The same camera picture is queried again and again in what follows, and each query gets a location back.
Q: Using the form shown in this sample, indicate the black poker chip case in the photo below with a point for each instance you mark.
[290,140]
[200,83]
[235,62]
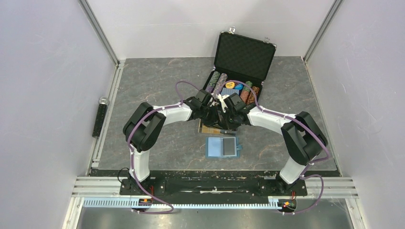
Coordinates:
[243,58]

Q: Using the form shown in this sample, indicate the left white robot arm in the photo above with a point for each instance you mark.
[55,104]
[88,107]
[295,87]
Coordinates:
[143,128]

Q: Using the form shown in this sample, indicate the clear plastic card box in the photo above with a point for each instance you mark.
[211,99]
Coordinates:
[223,131]

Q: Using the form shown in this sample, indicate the green red chip row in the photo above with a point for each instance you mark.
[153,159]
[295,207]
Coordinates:
[245,91]

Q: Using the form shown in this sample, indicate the black microphone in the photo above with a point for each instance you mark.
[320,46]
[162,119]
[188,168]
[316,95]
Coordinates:
[100,117]

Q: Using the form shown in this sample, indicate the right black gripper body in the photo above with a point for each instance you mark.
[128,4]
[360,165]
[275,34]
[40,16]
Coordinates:
[230,120]

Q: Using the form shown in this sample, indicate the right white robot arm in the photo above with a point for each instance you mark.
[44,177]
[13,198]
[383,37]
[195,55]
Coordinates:
[302,136]

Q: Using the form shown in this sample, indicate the blue dealer button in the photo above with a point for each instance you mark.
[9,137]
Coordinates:
[239,86]

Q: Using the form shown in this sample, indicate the yellow dealer button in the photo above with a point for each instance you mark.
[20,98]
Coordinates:
[230,85]

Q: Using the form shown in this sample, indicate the pink grey chip row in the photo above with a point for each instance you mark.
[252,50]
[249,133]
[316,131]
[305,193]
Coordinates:
[219,84]

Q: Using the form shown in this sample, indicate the blue card holder wallet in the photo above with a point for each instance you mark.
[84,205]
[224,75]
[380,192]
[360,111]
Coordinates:
[222,147]

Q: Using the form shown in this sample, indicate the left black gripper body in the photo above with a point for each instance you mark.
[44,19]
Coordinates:
[209,115]

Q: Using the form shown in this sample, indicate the purple green chip row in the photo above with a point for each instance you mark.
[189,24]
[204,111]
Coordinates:
[212,82]

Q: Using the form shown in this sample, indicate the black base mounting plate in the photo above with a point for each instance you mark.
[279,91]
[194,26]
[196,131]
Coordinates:
[205,186]

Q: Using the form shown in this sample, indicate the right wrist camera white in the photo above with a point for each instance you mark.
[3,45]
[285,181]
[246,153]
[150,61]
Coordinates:
[222,99]

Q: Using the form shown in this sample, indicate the blue playing card deck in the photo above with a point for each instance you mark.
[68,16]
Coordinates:
[227,91]

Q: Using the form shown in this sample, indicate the orange brown chip row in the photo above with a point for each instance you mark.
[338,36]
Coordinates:
[252,95]

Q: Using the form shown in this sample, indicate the white slotted cable duct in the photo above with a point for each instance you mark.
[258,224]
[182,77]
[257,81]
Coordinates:
[145,203]

